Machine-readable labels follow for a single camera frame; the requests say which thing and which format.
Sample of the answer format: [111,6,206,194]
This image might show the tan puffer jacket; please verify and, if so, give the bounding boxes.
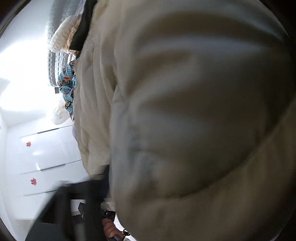
[74,1,295,240]

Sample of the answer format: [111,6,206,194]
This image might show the person hand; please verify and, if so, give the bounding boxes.
[102,218,124,239]

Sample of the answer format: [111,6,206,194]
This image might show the white wardrobe doors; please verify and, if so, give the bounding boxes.
[1,117,88,220]

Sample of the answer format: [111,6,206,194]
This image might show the floral white pillow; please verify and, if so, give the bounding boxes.
[54,104,70,125]

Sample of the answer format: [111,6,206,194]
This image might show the blue cartoon print pajamas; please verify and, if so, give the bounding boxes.
[58,60,77,120]

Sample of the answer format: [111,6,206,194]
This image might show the black garment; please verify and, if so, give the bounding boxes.
[69,0,97,51]

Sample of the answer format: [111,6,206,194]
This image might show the beige striped knit garment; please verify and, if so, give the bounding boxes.
[49,15,82,55]

